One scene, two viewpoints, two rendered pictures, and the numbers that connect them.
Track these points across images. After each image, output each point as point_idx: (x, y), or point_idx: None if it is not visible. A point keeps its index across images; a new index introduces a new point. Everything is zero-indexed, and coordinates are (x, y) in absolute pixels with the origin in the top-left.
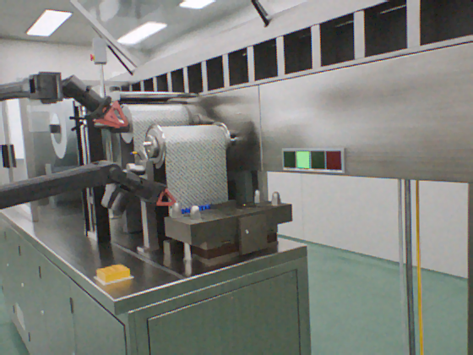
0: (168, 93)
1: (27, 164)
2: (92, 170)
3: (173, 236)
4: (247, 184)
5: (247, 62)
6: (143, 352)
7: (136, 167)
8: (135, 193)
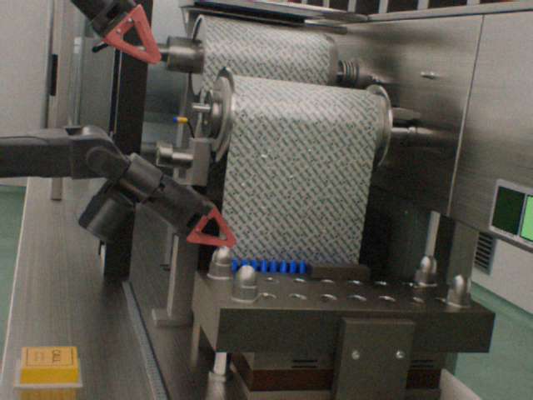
0: (301, 6)
1: (59, 97)
2: (52, 143)
3: (199, 317)
4: (414, 236)
5: None
6: None
7: (174, 152)
8: (146, 206)
